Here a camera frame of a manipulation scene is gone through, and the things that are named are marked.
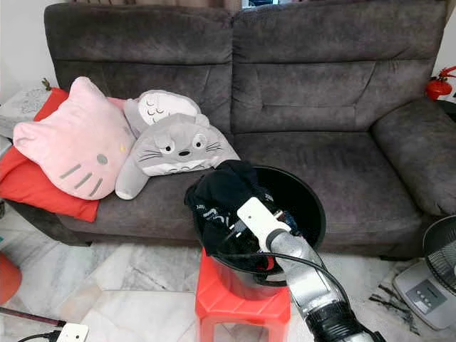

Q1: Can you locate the black shirt with green print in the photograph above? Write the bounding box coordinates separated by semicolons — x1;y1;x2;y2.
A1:
184;160;271;254

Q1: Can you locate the red plastic stool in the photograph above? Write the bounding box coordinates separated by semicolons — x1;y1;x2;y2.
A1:
194;249;291;342

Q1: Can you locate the black round bucket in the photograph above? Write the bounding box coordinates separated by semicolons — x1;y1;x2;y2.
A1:
192;165;327;300

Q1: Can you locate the grey Totoro plush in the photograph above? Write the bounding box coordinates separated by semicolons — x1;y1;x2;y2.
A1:
115;113;240;200

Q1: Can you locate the grey sleeping Totoro cushion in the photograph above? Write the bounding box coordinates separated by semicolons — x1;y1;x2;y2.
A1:
123;90;202;136

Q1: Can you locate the dark grey fabric sofa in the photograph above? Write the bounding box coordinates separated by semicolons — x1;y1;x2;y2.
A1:
28;0;456;261

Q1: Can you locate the grey floor fan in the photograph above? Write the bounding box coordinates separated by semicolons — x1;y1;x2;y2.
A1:
392;214;456;332

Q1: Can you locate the pink cat face cushion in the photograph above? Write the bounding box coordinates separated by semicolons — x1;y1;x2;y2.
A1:
13;76;136;200

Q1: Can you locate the red cushion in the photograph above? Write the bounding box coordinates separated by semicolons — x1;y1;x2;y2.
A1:
0;87;100;223

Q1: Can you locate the red fire extinguisher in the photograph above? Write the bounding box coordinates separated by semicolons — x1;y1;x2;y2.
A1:
425;66;456;102

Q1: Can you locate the white lace cloth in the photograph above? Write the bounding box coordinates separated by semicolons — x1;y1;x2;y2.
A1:
0;87;52;140

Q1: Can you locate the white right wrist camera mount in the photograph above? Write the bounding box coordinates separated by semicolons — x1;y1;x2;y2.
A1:
237;196;293;252

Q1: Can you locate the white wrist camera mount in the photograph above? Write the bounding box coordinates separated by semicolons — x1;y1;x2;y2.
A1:
237;196;293;252
57;322;90;342

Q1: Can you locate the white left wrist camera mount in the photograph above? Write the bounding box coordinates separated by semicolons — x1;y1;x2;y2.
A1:
57;322;90;342

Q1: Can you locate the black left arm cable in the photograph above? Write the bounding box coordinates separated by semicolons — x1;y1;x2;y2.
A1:
16;329;63;342

